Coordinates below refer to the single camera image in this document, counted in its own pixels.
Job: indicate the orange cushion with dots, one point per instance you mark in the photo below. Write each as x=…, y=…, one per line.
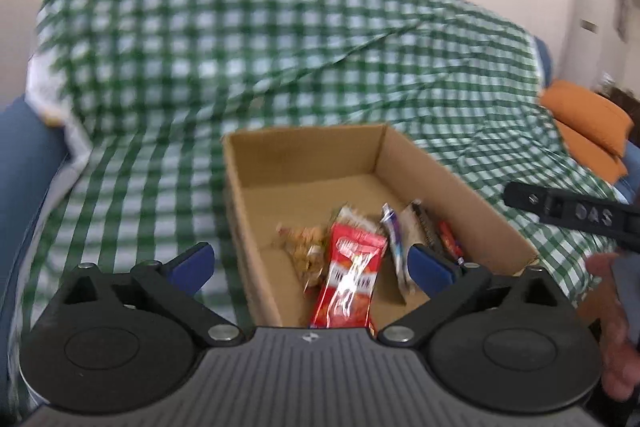
x=585, y=117

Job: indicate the green checked cloth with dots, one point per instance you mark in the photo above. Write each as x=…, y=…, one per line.
x=200, y=57

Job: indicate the red square packet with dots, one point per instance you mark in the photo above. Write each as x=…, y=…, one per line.
x=450, y=239

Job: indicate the white wall switch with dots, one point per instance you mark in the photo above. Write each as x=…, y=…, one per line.
x=590, y=26

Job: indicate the black snack packet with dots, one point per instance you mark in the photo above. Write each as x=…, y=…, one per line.
x=425, y=224

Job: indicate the round cracker bag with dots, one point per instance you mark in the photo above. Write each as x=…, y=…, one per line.
x=305, y=252

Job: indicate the white printed pillow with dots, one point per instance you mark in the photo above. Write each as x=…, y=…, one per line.
x=45, y=97

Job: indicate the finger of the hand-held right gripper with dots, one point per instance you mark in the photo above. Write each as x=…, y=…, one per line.
x=525, y=197

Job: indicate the person's right hand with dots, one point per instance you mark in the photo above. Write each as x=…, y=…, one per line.
x=617, y=347

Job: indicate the dark cabinet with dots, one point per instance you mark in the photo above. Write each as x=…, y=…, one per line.
x=625, y=99

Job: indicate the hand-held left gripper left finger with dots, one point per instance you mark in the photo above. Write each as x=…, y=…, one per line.
x=192, y=264

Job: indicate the purple and white packet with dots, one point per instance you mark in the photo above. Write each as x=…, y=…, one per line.
x=397, y=247

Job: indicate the red peanut packet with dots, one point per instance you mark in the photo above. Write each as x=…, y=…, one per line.
x=350, y=277

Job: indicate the brown cardboard box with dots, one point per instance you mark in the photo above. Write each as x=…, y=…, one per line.
x=300, y=167

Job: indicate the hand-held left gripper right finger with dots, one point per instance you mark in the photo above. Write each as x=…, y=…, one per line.
x=430, y=267

